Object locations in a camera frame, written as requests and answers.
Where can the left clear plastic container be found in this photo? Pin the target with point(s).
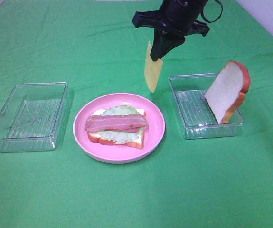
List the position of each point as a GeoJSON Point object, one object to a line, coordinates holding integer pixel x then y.
{"type": "Point", "coordinates": [32, 117]}

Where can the bacon strip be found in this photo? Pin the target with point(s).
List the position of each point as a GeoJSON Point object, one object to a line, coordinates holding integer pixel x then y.
{"type": "Point", "coordinates": [132, 130]}
{"type": "Point", "coordinates": [122, 123]}

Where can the toast bread slice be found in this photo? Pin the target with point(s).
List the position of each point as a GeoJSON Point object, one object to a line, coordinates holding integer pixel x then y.
{"type": "Point", "coordinates": [228, 90]}
{"type": "Point", "coordinates": [104, 142]}

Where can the green lettuce leaf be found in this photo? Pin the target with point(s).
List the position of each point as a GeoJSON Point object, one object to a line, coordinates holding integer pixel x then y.
{"type": "Point", "coordinates": [121, 138]}

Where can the right clear plastic container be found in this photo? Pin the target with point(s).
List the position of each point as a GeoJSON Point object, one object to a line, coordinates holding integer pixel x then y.
{"type": "Point", "coordinates": [196, 120]}

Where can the yellow cheese slice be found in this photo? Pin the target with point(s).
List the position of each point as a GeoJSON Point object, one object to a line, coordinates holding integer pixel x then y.
{"type": "Point", "coordinates": [152, 70]}

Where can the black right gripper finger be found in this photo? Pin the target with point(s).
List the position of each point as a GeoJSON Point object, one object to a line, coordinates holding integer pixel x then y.
{"type": "Point", "coordinates": [157, 45]}
{"type": "Point", "coordinates": [169, 43]}

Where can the pink round plate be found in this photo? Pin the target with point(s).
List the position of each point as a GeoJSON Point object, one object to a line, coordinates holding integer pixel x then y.
{"type": "Point", "coordinates": [120, 154]}

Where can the clear plastic container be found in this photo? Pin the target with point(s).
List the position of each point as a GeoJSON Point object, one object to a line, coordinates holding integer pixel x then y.
{"type": "Point", "coordinates": [196, 120]}
{"type": "Point", "coordinates": [32, 117]}

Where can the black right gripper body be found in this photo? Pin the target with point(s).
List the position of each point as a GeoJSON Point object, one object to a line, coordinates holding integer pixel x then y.
{"type": "Point", "coordinates": [174, 18]}

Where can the green tablecloth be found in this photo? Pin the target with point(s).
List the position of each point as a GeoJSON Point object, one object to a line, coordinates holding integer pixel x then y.
{"type": "Point", "coordinates": [94, 47]}

